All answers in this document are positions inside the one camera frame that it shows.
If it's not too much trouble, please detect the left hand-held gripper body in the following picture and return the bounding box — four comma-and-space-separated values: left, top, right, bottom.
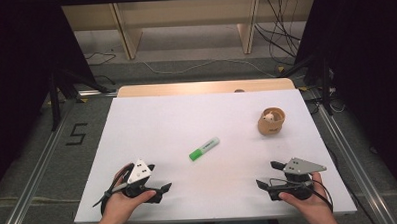
120, 157, 165, 206

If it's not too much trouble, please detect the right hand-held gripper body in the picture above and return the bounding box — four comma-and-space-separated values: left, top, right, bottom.
265, 156, 329, 203

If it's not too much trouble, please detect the person's right hand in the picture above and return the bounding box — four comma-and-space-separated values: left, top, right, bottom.
277, 170, 340, 224

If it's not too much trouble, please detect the person's left hand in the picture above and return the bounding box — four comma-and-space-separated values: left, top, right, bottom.
93, 163, 158, 224

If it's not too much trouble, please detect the round wooden cup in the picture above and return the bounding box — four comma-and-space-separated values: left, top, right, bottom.
256, 106, 287, 137

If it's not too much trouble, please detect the small white figure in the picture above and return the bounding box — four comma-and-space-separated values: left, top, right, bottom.
262, 111, 277, 123

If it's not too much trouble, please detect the green highlighter marker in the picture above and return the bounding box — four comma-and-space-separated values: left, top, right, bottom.
187, 136, 222, 162

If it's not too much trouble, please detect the white board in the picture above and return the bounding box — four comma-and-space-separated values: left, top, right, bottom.
69, 87, 358, 224

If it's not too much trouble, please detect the wooden table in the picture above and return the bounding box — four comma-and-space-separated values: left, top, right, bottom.
115, 77, 297, 99

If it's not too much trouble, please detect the black tripod stand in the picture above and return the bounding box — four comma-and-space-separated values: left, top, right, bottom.
279, 50, 335, 119
47, 65, 112, 132

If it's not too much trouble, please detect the dark curtain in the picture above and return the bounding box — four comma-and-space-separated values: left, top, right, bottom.
292, 0, 397, 198
0, 0, 101, 197

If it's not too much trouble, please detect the light wooden desk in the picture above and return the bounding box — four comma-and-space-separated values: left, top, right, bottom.
60, 0, 320, 64

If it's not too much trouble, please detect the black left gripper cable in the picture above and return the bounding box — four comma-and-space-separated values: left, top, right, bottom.
90, 163, 137, 218

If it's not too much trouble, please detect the aluminium floor rail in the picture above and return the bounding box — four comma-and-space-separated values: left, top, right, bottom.
0, 98, 82, 224
313, 97, 397, 224

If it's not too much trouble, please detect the short aluminium rail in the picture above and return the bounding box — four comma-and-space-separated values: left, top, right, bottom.
77, 88, 119, 99

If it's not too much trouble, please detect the white floor cable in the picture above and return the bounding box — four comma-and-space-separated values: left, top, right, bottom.
140, 53, 277, 84

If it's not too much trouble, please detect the black floor cable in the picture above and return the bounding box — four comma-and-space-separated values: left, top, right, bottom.
83, 50, 118, 68

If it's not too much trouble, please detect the bundle of black cables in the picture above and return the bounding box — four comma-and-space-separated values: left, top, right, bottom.
252, 0, 307, 68

